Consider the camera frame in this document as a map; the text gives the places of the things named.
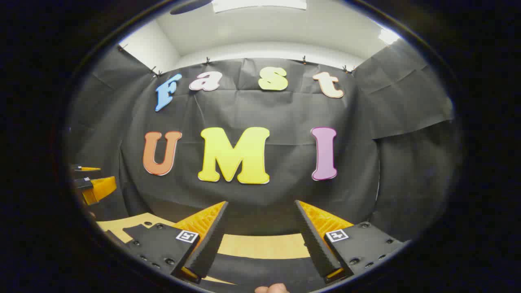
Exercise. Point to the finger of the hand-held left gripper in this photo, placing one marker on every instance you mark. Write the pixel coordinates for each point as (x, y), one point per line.
(99, 188)
(87, 168)

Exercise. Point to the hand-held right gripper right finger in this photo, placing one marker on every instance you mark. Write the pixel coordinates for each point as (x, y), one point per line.
(313, 240)

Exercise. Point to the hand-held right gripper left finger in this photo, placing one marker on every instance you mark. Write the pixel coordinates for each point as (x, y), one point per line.
(211, 240)

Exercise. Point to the dark grey jeans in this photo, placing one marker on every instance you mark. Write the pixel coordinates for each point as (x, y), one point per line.
(264, 270)

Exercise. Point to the black backdrop cloth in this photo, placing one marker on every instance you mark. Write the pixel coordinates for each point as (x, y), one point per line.
(285, 114)

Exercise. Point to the ceiling light panel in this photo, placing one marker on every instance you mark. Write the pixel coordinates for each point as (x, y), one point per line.
(388, 36)
(260, 5)

